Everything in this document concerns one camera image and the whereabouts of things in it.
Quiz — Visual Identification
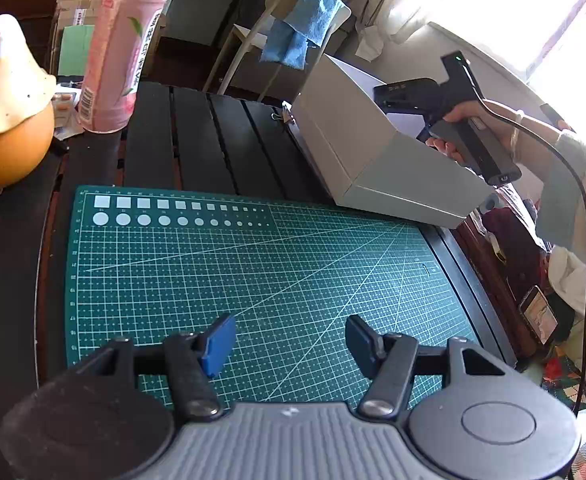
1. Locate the white chair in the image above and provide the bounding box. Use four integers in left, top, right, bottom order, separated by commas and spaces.
202, 0, 354, 103

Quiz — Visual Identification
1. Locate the blue towel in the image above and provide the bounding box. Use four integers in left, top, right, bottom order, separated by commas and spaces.
259, 0, 346, 71

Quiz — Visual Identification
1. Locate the person's right forearm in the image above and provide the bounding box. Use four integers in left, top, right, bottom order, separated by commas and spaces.
515, 105, 586, 256

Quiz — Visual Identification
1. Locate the dark red bag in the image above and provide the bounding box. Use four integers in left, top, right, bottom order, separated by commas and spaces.
483, 197, 548, 281

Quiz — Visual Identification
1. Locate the white cardboard box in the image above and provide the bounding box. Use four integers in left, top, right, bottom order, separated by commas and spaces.
290, 53, 498, 230

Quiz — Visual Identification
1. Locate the cream and orange plush toy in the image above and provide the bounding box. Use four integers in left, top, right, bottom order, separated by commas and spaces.
0, 13, 58, 211

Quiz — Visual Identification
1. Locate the light green board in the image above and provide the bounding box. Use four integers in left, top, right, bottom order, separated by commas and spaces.
57, 25, 96, 78

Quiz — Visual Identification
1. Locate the pink plastic bottle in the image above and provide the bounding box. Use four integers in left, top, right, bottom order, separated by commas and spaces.
79, 0, 174, 133

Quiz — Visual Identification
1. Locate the white garment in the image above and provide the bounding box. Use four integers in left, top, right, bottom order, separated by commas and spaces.
545, 245, 586, 388

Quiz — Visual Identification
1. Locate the green cutting mat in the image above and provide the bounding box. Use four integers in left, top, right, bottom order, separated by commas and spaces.
66, 185, 484, 406

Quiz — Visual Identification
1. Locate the beige hanging coat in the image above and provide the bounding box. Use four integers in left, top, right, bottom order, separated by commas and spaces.
355, 0, 424, 58

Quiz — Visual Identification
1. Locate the bright window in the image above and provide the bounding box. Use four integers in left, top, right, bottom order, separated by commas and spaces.
423, 0, 586, 136

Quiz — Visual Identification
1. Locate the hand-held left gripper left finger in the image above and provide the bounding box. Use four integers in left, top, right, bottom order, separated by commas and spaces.
76, 312, 237, 423

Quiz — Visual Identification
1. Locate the large brown cardboard box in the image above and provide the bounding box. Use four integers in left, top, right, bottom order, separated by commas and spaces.
48, 0, 166, 78

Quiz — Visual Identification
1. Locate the smartphone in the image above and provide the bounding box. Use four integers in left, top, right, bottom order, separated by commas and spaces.
518, 285, 558, 346

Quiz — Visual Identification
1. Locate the person's right hand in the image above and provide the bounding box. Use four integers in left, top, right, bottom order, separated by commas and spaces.
425, 99, 518, 167

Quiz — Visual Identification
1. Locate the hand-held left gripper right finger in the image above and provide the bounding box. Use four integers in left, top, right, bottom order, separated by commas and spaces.
344, 314, 506, 422

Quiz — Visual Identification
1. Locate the black binder clip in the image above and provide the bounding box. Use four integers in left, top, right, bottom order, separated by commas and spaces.
273, 101, 296, 126

